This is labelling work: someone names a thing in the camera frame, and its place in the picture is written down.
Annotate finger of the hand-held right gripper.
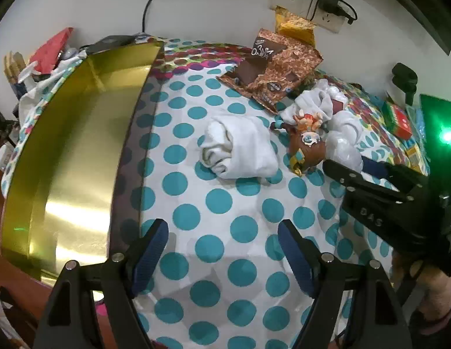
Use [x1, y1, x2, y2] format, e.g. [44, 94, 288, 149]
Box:
[322, 158, 410, 204]
[360, 156, 431, 194]

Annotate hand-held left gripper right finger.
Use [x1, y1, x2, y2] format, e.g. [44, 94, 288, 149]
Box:
[277, 219, 413, 349]

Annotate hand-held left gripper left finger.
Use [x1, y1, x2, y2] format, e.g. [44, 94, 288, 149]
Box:
[31, 218, 169, 349]

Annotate white plastic bag bundle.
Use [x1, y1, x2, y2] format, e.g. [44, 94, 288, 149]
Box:
[322, 109, 364, 172]

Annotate brown round toy figure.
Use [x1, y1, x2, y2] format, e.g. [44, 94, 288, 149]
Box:
[271, 107, 333, 177]

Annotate dark red carton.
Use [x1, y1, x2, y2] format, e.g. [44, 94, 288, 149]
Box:
[331, 99, 349, 117]

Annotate white fluffy cloth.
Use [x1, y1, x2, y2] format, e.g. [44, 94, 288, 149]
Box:
[293, 79, 348, 122]

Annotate gold box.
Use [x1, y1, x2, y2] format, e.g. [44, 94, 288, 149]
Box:
[0, 38, 166, 288]

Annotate brown cereal bag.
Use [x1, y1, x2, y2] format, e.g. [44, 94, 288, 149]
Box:
[216, 28, 323, 114]

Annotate yellow snack bag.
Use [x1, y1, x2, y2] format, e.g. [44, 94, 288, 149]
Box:
[274, 6, 317, 49]

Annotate person's right forearm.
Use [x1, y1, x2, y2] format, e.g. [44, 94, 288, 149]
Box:
[391, 251, 451, 349]

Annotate yellow carton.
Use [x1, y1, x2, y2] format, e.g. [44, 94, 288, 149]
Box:
[404, 140, 430, 173]

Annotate green and red medicine box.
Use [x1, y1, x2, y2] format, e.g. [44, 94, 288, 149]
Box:
[382, 101, 413, 139]

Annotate blue plastic bag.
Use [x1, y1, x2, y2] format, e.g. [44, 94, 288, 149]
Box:
[405, 105, 428, 142]

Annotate polka-dot tablecloth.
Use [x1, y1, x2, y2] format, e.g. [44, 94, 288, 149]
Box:
[1, 36, 433, 349]

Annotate jar with white lid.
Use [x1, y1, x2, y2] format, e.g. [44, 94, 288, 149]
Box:
[0, 143, 15, 170]

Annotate white printed cloth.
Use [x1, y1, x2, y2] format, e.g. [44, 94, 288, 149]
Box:
[18, 49, 88, 117]

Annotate black power brick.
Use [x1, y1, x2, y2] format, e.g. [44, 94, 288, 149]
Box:
[80, 34, 137, 53]

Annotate red paper packet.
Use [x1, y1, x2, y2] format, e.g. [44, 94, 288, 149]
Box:
[29, 27, 74, 73]

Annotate brown cardboard box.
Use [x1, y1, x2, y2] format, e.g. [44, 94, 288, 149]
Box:
[3, 49, 33, 84]

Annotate black plug with cable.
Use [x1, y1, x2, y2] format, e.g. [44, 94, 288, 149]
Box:
[335, 0, 358, 25]

